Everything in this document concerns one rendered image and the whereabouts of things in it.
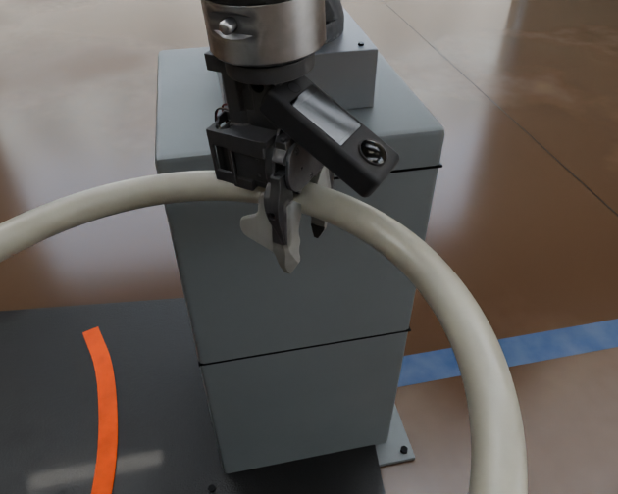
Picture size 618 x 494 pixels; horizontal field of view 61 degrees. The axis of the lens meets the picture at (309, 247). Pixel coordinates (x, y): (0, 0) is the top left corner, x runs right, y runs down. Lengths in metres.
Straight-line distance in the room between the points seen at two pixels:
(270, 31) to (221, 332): 0.63
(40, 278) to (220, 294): 1.15
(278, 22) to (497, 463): 0.30
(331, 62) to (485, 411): 0.55
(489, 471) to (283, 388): 0.79
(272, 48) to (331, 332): 0.66
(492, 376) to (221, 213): 0.50
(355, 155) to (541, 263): 1.57
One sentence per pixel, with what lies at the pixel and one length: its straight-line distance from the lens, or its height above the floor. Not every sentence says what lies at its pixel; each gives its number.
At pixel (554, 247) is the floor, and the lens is 2.03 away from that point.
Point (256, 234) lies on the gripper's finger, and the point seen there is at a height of 0.88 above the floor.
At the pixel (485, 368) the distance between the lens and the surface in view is 0.35.
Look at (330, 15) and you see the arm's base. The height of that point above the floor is 0.97.
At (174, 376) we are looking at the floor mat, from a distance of 1.50.
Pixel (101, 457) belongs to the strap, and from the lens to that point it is 1.41.
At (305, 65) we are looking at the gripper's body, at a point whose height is 1.04.
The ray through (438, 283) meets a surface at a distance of 0.39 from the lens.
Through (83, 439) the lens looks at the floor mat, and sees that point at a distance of 1.46.
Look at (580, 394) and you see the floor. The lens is 1.61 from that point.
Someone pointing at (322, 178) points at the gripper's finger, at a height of 0.92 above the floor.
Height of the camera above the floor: 1.19
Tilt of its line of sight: 40 degrees down
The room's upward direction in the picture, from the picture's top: straight up
